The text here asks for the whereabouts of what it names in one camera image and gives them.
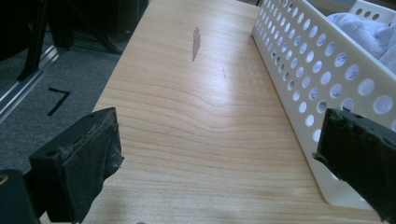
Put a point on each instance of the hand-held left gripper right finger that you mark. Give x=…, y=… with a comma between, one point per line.
x=358, y=149

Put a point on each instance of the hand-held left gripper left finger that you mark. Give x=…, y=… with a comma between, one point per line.
x=77, y=168

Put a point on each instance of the light blue cloth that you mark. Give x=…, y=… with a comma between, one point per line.
x=370, y=34

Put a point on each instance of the white perforated plastic basket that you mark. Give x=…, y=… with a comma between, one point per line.
x=314, y=34

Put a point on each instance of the black stand leg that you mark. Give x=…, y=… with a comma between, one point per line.
x=34, y=40

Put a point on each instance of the aluminium frame rail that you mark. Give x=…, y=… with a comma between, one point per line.
x=25, y=84

